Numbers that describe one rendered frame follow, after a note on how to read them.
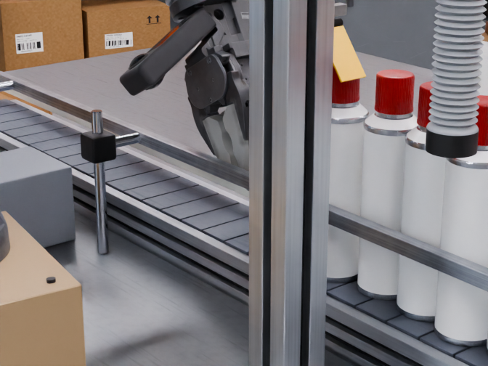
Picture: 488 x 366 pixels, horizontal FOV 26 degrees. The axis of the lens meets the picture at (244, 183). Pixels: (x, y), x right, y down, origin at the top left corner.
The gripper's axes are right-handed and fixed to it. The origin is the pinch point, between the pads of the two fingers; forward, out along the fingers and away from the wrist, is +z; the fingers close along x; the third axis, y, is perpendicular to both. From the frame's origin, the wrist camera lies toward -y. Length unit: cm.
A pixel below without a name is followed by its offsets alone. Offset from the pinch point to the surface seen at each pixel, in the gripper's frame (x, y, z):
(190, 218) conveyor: 7.9, -2.7, 1.8
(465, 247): -28.8, -2.3, 12.6
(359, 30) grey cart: 152, 173, -51
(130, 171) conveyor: 22.8, 0.7, -6.8
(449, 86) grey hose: -40.3, -10.8, 1.3
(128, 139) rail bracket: 10.5, -5.5, -8.6
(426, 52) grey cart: 132, 177, -36
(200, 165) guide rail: 1.0, -3.9, -2.7
